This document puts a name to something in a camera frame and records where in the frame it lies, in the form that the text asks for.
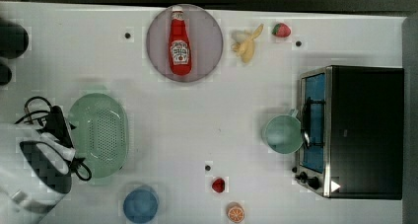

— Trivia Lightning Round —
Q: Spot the green plastic strainer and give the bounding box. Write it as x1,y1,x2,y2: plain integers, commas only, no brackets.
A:
68,93,129,179

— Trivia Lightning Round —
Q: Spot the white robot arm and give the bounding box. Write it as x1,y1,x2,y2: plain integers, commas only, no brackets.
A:
0,123,75,224

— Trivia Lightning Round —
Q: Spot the red ketchup bottle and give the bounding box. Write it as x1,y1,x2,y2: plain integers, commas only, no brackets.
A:
168,6,192,76

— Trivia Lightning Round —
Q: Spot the peeled banana toy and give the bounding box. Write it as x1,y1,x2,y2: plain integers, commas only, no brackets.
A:
232,24,264,63

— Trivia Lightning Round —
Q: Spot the grey round plate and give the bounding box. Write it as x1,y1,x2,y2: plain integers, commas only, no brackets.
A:
146,4,223,83

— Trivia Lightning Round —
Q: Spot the small red strawberry toy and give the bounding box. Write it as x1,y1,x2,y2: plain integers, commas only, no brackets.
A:
212,178,226,193

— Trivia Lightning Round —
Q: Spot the green mug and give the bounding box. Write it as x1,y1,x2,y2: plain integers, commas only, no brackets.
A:
261,109,303,154

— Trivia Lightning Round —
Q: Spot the orange slice toy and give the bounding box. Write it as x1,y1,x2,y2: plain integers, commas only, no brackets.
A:
226,202,245,223

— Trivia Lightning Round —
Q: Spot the blue cup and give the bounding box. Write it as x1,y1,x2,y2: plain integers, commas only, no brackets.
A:
123,186,159,224

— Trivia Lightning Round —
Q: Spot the black toaster oven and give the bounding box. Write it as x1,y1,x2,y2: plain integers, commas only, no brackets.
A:
292,65,404,200

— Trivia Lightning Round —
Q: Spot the small black round object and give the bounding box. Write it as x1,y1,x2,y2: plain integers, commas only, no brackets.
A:
0,63,12,86

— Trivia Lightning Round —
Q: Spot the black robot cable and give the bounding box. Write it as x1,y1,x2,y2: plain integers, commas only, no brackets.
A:
14,96,93,182

